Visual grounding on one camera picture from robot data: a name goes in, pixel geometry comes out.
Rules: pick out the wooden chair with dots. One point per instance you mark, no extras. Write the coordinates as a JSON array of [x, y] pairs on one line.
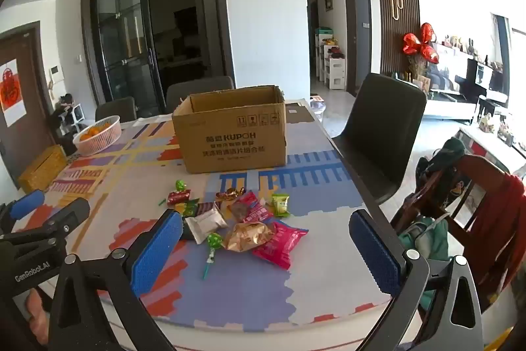
[[472, 178]]

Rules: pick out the small white shoe shelf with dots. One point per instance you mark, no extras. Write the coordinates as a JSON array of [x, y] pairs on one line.
[[68, 116]]

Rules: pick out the white shelf unit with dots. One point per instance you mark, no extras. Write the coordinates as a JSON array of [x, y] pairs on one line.
[[335, 67]]

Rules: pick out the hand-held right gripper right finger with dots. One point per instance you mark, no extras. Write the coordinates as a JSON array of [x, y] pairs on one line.
[[374, 252]]

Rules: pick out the person's left hand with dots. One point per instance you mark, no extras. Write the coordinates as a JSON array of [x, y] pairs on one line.
[[38, 314]]

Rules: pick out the yellow woven box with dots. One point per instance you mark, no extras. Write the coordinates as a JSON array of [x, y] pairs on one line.
[[41, 170]]

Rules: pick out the pink windowed snack packet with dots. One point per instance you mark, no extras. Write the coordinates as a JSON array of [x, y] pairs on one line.
[[252, 211]]

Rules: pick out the dark dining chair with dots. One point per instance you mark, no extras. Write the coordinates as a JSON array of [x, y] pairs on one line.
[[117, 108], [382, 137], [197, 92]]

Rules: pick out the golden snack packet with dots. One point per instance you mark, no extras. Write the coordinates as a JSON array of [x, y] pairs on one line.
[[246, 236]]

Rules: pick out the gold and red candy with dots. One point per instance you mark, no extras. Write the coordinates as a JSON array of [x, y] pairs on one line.
[[228, 193]]

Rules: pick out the dark hallway door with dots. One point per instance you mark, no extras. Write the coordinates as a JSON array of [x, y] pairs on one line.
[[359, 46]]

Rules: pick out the wall intercom panel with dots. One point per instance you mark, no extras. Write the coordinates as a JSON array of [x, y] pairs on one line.
[[55, 73]]

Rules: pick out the gold wall ornament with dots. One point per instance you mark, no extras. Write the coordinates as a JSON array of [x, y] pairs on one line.
[[395, 1]]

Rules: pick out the brown cardboard box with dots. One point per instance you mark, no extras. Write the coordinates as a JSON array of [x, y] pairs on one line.
[[230, 145]]

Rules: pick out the black television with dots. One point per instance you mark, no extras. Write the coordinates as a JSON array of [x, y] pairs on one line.
[[487, 77]]

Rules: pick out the white snack packet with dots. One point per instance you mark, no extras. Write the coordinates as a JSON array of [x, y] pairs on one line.
[[205, 225]]

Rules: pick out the teal bag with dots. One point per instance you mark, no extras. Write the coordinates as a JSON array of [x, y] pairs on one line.
[[427, 240]]

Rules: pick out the dark green hat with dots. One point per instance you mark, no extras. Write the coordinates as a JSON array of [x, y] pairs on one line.
[[446, 153]]

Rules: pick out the small light green snack packet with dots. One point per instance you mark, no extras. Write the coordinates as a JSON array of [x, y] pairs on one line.
[[280, 205]]

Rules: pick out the low coffee table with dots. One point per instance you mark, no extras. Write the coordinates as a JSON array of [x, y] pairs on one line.
[[489, 137]]

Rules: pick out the green lollipop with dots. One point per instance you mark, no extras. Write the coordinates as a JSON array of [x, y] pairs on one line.
[[213, 242], [180, 185]]

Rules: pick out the small framed wall picture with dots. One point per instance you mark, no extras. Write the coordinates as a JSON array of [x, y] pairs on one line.
[[328, 2]]

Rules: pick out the red foil balloons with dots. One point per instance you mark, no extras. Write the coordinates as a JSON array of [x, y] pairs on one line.
[[421, 44]]

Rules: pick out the red and white door poster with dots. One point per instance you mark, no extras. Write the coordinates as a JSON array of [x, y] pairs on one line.
[[12, 88]]

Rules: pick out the dark snack packet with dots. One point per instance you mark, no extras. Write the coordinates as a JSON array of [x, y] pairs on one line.
[[207, 207]]

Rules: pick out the red wrapped candy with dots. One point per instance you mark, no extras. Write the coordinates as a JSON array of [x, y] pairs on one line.
[[178, 197]]

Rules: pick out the brown entrance door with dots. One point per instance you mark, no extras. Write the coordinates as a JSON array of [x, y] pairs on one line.
[[24, 137]]

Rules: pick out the pile of oranges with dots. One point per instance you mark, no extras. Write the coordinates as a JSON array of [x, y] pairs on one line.
[[96, 131]]

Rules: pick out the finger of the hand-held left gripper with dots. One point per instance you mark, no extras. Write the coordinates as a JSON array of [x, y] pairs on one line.
[[26, 205], [70, 215]]

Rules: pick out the large pink snack packet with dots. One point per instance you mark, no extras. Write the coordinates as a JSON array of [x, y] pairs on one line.
[[279, 246]]

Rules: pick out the red cloth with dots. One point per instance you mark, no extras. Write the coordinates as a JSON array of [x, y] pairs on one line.
[[509, 219]]

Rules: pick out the black glass sliding door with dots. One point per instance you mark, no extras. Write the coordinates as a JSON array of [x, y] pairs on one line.
[[123, 38]]

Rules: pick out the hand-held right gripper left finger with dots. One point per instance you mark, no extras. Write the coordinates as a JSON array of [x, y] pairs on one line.
[[158, 252]]

